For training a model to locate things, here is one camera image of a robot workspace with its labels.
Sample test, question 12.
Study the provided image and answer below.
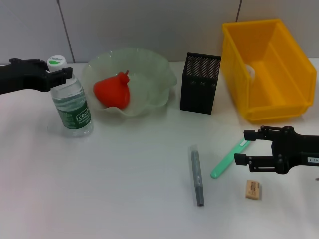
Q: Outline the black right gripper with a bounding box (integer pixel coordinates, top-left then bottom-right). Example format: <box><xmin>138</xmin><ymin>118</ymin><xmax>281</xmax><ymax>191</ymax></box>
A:
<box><xmin>233</xmin><ymin>125</ymin><xmax>319</xmax><ymax>175</ymax></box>

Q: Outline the clear green-label water bottle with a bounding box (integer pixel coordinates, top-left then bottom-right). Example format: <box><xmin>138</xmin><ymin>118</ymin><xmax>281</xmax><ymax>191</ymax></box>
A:
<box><xmin>46</xmin><ymin>54</ymin><xmax>95</xmax><ymax>138</ymax></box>

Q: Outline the yellow plastic bin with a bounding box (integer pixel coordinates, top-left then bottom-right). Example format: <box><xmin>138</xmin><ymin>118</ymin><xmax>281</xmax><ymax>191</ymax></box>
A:
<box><xmin>221</xmin><ymin>18</ymin><xmax>318</xmax><ymax>124</ymax></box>

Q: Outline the beige eraser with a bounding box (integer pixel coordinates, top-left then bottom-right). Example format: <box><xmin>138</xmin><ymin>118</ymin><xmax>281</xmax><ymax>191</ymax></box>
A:
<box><xmin>244</xmin><ymin>179</ymin><xmax>263</xmax><ymax>201</ymax></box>

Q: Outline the pale green glass fruit plate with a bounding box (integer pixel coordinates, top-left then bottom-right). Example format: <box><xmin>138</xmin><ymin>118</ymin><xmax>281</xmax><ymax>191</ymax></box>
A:
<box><xmin>82</xmin><ymin>47</ymin><xmax>178</xmax><ymax>124</ymax></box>

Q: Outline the black mesh pen holder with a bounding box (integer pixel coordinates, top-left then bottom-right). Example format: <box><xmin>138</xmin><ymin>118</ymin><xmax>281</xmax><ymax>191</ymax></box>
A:
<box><xmin>179</xmin><ymin>52</ymin><xmax>222</xmax><ymax>116</ymax></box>

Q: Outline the red-orange toy orange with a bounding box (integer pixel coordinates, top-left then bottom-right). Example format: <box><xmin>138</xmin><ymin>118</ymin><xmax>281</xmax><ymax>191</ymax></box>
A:
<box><xmin>93</xmin><ymin>69</ymin><xmax>131</xmax><ymax>110</ymax></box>

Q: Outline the grey pen in clear sleeve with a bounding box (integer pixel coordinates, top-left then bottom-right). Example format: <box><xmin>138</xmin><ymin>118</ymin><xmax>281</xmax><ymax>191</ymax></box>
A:
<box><xmin>187</xmin><ymin>145</ymin><xmax>206</xmax><ymax>208</ymax></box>

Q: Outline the white paper ball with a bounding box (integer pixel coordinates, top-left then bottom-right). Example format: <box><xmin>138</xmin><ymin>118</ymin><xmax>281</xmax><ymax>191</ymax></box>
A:
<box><xmin>245</xmin><ymin>64</ymin><xmax>257</xmax><ymax>82</ymax></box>

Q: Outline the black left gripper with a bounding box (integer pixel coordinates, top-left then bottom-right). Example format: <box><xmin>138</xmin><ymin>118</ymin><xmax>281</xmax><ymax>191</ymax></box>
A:
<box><xmin>0</xmin><ymin>58</ymin><xmax>75</xmax><ymax>96</ymax></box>

